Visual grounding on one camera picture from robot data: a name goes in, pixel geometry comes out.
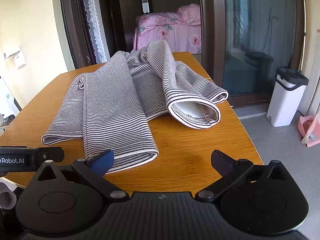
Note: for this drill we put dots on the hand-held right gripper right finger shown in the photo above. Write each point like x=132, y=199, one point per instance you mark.
x=221, y=163

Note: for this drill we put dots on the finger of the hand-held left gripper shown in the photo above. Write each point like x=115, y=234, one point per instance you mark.
x=51, y=154

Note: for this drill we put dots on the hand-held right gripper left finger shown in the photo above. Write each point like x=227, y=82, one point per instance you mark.
x=103, y=160

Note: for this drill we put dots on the striped black and white garment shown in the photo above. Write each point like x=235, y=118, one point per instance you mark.
x=110, y=100

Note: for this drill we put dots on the white upright vacuum cleaner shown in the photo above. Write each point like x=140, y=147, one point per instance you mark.
x=7, y=97

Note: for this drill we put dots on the white bin with black lid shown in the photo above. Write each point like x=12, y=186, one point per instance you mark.
x=285, y=100

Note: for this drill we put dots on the pink dustpan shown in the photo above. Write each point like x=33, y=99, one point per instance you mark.
x=308, y=132

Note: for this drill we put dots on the glass sliding door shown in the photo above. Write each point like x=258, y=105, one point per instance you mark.
x=257, y=37

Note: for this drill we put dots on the white lace curtain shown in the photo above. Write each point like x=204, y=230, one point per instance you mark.
x=94, y=20

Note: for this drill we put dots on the bed with pink floral sheet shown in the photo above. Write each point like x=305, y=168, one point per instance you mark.
x=172, y=27

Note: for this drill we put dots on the white wall socket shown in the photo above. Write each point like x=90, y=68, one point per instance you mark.
x=16, y=57

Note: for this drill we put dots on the dark brown door frame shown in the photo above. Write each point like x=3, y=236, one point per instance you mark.
x=71, y=22

